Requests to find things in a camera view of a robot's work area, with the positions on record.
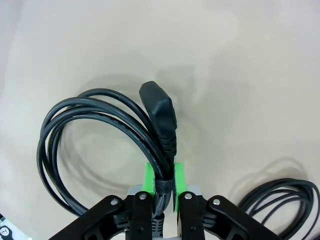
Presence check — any black power cable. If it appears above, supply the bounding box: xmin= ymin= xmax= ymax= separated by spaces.
xmin=236 ymin=177 xmax=320 ymax=238
xmin=36 ymin=80 xmax=179 ymax=240

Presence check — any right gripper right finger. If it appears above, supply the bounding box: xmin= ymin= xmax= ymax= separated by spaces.
xmin=173 ymin=162 xmax=278 ymax=240

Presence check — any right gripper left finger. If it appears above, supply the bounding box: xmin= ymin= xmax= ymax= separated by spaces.
xmin=47 ymin=162 xmax=156 ymax=240

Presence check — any white labelled box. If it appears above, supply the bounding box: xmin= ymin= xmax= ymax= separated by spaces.
xmin=0 ymin=219 xmax=16 ymax=240

